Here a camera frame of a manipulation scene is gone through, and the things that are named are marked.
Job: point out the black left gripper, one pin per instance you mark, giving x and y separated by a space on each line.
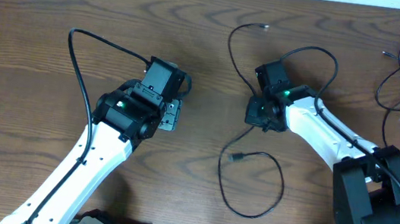
170 115

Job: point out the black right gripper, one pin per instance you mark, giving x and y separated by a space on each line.
252 118

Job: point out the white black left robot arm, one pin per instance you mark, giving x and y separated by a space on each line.
121 121

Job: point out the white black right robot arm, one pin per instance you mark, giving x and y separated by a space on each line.
366 178

